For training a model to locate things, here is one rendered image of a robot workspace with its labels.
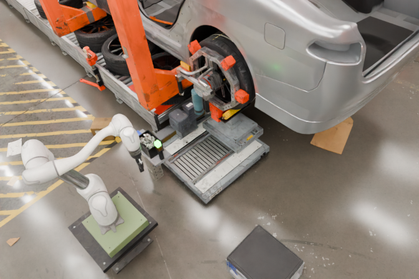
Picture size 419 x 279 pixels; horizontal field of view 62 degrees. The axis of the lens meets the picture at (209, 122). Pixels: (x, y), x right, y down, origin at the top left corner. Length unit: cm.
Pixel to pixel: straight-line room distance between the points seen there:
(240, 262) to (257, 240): 20
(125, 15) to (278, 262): 203
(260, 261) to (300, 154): 131
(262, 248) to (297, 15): 154
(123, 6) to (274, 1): 109
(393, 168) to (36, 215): 325
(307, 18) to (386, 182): 185
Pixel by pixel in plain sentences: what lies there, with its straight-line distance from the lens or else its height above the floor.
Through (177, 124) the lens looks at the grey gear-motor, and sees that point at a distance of 332.
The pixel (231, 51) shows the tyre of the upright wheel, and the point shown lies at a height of 115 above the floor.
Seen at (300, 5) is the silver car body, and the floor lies 168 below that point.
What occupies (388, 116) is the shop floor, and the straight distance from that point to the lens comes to 405.
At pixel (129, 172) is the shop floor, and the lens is 353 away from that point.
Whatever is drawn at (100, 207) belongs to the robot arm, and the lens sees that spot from 259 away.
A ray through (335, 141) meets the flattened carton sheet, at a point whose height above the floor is 1.
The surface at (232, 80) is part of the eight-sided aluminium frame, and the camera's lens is 274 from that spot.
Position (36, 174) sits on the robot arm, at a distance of 223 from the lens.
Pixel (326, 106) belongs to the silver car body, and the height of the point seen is 107.
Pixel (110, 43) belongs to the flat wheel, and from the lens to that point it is 441.
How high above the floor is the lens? 270
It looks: 45 degrees down
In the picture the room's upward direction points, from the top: 7 degrees counter-clockwise
